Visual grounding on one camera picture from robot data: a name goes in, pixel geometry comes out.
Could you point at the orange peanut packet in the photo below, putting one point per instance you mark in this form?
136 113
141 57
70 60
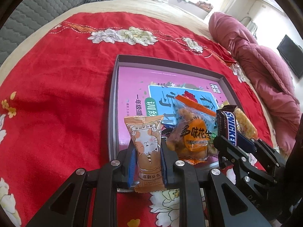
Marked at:
194 132

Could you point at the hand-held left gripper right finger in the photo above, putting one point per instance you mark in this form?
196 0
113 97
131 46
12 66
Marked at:
165 167

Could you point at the clear rice cracker packet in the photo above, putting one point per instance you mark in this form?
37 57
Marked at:
246 123

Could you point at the grey cardboard box tray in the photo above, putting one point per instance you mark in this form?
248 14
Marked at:
113 99

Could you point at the patterned cloth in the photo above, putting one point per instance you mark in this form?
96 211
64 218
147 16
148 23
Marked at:
204 6

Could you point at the orange cat snack packet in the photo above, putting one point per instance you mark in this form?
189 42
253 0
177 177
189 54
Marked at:
146 151

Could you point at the red floral blanket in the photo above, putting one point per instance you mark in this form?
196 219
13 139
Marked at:
59 99

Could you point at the black television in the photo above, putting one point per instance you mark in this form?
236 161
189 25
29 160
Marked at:
291 55

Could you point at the grey quilted headboard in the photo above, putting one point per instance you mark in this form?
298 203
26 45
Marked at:
35 16

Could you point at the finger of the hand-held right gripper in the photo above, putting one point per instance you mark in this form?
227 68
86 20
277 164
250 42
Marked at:
224 149
246 140

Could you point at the pink quilt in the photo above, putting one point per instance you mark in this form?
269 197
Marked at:
260 63

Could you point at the white metal frame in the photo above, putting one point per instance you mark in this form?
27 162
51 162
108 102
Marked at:
252 27

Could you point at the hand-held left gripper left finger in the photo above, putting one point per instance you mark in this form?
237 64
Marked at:
132 167

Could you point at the brown chocolate bar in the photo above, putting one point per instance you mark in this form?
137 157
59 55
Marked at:
229 125

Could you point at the white air conditioner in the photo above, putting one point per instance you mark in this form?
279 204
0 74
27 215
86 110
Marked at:
269 2

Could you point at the pink book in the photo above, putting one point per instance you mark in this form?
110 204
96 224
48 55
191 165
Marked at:
132 87

